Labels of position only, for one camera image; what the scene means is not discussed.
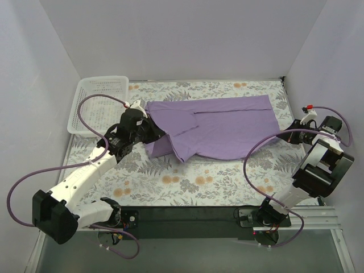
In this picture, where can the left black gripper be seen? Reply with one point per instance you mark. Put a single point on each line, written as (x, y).
(153, 132)

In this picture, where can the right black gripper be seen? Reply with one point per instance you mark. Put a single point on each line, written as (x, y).
(290, 133)

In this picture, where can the white plastic basket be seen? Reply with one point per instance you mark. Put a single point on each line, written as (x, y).
(98, 112)

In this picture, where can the purple t shirt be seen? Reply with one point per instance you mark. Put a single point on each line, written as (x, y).
(221, 128)

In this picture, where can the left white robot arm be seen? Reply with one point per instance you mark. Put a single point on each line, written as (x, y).
(57, 212)

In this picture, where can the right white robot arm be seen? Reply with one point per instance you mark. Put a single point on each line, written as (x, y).
(318, 173)

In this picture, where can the floral table cloth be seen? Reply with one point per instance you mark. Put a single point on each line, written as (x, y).
(164, 181)

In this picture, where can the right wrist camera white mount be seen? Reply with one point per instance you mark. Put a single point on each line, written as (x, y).
(310, 114)

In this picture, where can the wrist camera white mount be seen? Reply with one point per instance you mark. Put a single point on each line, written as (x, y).
(310, 114)
(137, 104)

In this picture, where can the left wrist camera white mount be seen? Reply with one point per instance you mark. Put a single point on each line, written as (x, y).
(137, 104)

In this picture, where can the aluminium frame rail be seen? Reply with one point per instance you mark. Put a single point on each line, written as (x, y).
(313, 243)

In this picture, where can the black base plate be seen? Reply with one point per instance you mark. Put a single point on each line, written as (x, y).
(196, 222)

